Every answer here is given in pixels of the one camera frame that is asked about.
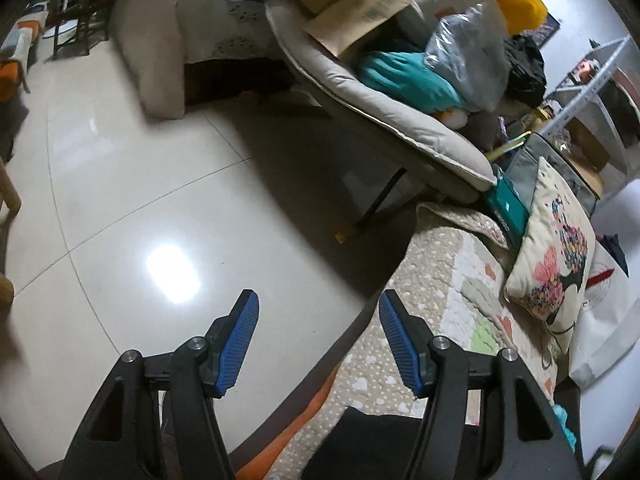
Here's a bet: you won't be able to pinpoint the bird print cushion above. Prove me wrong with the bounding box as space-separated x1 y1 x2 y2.
504 156 597 356

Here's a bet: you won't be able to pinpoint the clear plastic bag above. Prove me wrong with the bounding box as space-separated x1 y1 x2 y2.
424 4 511 113

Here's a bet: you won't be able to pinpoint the white shopping bag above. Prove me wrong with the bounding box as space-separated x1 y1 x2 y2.
568 246 640 389

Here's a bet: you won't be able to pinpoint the beige covered table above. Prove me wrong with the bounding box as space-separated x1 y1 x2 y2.
109 0 293 121

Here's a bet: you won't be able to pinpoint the beige padded lounge chair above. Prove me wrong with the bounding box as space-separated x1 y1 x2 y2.
263 0 497 196

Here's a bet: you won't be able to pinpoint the grey storage bag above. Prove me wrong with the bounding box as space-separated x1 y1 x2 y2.
504 131 601 216

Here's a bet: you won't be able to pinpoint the white metal shelf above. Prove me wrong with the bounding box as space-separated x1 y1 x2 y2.
542 36 640 181

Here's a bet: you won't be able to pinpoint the orange sofa underlay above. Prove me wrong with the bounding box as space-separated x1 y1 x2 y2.
235 375 341 480

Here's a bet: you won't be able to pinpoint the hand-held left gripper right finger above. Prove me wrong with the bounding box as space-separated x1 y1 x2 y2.
378 290 584 480

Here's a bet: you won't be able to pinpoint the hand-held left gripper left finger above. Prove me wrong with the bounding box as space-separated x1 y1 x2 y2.
58 289 261 480

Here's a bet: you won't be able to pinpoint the teal pillow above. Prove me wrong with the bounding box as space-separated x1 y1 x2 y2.
356 51 468 113

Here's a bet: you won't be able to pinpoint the black pants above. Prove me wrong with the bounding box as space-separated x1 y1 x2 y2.
302 406 581 480

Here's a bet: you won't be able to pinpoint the teal flat box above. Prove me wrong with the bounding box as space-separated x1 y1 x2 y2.
482 165 531 251

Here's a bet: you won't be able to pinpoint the dark wooden chair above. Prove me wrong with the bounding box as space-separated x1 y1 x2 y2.
50 0 123 61

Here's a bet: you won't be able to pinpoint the beige quilted sofa cover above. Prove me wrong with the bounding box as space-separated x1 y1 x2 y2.
265 202 576 480

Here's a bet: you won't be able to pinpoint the black bag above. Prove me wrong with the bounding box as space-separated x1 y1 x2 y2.
503 35 547 108

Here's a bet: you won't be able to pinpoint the cardboard box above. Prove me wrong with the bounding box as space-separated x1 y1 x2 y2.
274 0 441 58

